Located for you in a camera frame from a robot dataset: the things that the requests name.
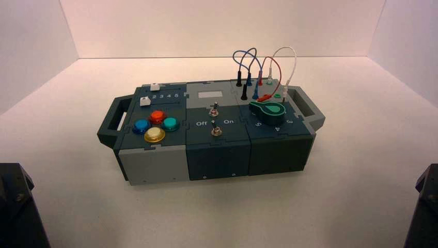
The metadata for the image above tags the green rotary dial knob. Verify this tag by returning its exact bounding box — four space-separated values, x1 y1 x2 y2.
248 100 286 126

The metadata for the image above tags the white jumper cable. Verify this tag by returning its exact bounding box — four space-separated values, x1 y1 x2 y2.
266 46 298 103

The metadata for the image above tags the teal push button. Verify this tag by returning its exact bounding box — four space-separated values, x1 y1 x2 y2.
160 117 180 132

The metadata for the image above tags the red push button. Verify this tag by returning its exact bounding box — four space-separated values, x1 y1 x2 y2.
148 110 167 125

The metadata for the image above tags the yellow push button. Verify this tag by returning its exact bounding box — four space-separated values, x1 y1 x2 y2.
144 127 166 144

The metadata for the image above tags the red jumper cable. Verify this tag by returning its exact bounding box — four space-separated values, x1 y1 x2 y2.
256 56 283 103

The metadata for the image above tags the black plug jumper cable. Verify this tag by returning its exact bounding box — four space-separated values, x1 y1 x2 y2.
236 47 258 101

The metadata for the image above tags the blue push button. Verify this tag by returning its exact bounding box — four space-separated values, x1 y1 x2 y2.
132 119 151 135

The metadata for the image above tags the dark green grey control box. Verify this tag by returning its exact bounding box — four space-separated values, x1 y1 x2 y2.
97 79 326 186

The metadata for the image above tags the blue jumper cable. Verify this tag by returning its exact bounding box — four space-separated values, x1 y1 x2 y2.
232 50 264 100

